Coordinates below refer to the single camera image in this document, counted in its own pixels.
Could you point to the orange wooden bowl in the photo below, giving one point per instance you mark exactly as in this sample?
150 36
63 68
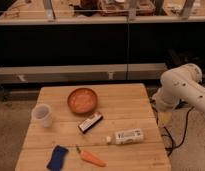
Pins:
82 101

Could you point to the black whiteboard eraser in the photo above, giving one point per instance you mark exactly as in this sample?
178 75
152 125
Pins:
88 123

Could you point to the blue sponge cloth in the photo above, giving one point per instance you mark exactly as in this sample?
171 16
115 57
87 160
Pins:
57 158

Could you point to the grey metal shelf rail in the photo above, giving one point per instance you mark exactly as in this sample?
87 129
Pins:
77 73

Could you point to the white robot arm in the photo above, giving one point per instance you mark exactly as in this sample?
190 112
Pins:
182 82

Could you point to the translucent pusher tool tip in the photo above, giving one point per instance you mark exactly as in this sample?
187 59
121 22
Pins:
164 118

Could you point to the white plastic bottle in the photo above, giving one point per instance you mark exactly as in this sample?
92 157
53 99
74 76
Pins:
123 137

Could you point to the orange toy carrot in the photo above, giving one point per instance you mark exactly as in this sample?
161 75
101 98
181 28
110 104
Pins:
88 157

